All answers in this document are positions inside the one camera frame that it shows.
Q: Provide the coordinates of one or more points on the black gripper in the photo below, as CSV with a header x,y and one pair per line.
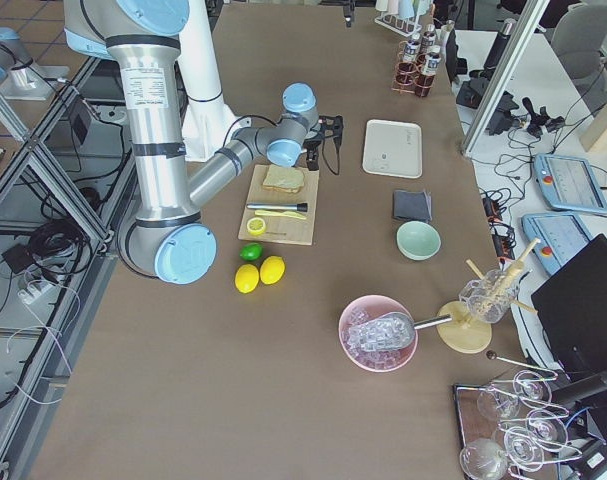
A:
x,y
312,153

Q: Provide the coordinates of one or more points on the bread slice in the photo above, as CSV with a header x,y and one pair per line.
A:
x,y
283,179

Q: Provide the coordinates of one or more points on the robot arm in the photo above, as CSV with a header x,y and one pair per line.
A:
x,y
21,77
166,238

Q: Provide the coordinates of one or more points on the cream rabbit tray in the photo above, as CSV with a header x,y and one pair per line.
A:
x,y
393,148

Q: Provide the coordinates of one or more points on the glass rack tray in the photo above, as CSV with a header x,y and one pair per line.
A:
x,y
510,428

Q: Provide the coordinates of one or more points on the steel muddler black tip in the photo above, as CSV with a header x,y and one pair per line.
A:
x,y
297,207

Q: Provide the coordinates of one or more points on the yellow plastic knife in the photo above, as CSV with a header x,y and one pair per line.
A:
x,y
280,214

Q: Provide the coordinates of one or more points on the wooden cutting board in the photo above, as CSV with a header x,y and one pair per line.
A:
x,y
282,230

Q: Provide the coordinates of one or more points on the half lemon slice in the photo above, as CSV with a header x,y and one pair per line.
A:
x,y
256,226

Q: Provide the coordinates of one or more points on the grey folded cloth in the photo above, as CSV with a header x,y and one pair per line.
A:
x,y
412,206

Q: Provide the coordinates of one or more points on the tea bottle lower left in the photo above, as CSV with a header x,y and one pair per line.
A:
x,y
407,65

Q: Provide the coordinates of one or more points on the tea bottle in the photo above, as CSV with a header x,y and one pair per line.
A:
x,y
428,72
407,65
428,39

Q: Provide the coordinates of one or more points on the green lime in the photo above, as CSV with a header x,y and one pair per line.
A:
x,y
251,251

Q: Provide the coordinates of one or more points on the tea bottle lower right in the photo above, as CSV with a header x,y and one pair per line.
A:
x,y
428,72

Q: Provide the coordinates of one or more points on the yellow lemon upper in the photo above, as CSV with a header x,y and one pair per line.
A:
x,y
272,270

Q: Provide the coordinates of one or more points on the yellow lemon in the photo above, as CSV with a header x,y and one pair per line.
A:
x,y
246,278
272,270

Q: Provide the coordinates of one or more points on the green bowl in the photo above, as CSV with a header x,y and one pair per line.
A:
x,y
418,240

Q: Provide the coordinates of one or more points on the yellow lemon lower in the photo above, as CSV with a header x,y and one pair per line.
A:
x,y
246,278

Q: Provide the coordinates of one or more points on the tea bottle top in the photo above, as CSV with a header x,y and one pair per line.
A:
x,y
428,39

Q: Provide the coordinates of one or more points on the metal ice scoop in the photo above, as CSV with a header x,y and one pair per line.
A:
x,y
391,331

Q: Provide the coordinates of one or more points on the pink ice bowl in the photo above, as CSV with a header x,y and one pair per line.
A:
x,y
367,308

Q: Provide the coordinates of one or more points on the glass mug on stand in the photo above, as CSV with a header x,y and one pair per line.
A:
x,y
489,298

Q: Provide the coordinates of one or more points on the wooden cup stand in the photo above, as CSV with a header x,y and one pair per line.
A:
x,y
466,334

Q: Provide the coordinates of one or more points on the teach pendant upper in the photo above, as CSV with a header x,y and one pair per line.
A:
x,y
568,183

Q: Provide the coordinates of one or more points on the teach pendant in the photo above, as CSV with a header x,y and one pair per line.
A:
x,y
568,183
562,235

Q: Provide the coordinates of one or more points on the teach pendant lower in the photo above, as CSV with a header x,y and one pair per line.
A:
x,y
562,235

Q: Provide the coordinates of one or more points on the office chair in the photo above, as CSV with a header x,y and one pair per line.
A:
x,y
577,40

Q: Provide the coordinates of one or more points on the black laptop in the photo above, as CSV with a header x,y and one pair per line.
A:
x,y
572,308

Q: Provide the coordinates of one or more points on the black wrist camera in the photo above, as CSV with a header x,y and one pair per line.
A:
x,y
331,127

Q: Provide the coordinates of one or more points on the copper wire bottle rack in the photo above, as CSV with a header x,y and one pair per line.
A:
x,y
410,89

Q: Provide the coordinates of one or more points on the aluminium frame post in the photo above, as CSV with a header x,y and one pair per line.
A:
x,y
526,25

